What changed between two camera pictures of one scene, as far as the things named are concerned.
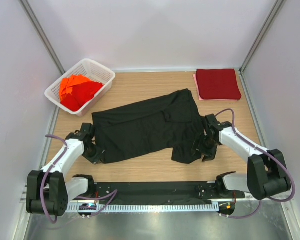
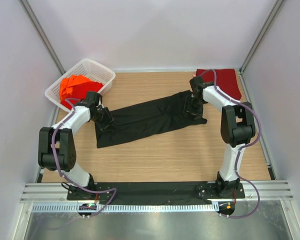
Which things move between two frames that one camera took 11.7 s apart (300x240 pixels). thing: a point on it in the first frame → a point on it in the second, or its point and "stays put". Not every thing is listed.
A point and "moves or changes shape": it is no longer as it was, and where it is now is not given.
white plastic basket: (90, 69) stays put
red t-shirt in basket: (81, 95) stays put
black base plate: (160, 193) stays put
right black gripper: (210, 154) → (198, 113)
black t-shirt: (173, 121) moves or changes shape
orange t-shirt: (66, 83) stays put
